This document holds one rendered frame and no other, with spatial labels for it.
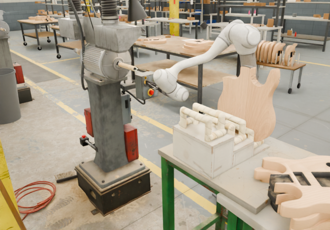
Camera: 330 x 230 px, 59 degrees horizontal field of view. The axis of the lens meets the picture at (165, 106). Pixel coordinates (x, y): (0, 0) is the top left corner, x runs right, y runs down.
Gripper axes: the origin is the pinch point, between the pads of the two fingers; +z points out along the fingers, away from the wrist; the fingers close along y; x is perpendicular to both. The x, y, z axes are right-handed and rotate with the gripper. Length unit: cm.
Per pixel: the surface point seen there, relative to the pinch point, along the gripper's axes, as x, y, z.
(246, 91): 17, -6, -92
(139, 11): 54, -16, -14
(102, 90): -4.7, -28.9, 21.1
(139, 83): -1.5, -3.6, 7.3
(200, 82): -57, 165, 102
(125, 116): -33.6, -8.7, 24.3
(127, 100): -19.4, -5.8, 23.9
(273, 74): 29, -6, -106
